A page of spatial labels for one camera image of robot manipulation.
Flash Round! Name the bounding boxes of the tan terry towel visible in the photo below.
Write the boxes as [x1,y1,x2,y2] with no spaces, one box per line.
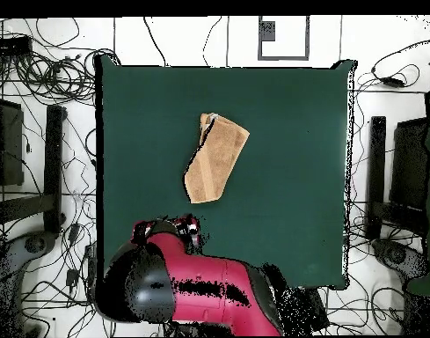
[183,112,251,205]

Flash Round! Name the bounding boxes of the black flat panel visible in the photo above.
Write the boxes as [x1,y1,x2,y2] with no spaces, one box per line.
[0,97,25,187]
[389,117,430,212]

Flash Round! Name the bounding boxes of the long black power strip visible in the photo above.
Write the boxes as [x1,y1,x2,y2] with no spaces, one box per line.
[84,243,100,301]

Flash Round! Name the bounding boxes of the small black power adapter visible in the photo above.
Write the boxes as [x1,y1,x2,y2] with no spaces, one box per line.
[67,223,82,245]
[65,268,81,288]

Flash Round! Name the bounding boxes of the black metal stand base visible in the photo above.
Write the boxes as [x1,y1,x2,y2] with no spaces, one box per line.
[364,115,430,241]
[0,104,68,235]

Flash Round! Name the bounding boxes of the dark green table cloth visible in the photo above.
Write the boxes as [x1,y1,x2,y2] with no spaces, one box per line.
[94,54,358,291]

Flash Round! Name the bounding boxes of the dark wheeled stand foot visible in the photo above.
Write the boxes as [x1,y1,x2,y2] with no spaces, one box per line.
[371,238,430,286]
[0,230,59,337]

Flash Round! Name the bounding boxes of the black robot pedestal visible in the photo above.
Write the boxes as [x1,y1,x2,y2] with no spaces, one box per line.
[281,284,331,334]

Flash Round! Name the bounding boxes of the tangled black cables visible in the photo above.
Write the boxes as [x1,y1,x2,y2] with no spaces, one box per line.
[0,17,122,107]

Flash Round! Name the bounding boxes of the grey square floor frame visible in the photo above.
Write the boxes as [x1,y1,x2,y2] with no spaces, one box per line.
[257,15,311,62]

